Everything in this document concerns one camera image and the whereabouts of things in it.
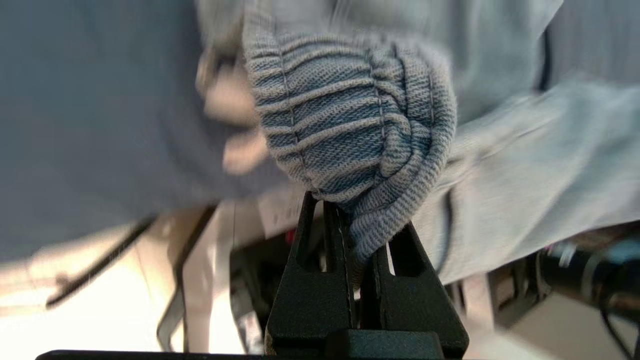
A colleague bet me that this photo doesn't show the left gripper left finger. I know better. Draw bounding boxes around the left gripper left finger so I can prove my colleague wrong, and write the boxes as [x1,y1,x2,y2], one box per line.
[265,191,360,357]

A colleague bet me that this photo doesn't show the light blue denim shorts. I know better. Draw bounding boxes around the light blue denim shorts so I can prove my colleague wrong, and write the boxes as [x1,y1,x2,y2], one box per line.
[195,0,640,286]

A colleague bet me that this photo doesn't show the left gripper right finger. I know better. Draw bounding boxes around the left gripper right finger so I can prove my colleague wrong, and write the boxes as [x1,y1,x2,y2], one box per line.
[359,220,470,358]

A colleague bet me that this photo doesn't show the blue bed sheet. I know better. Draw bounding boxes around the blue bed sheet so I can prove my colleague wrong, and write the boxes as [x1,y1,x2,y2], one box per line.
[0,0,640,263]

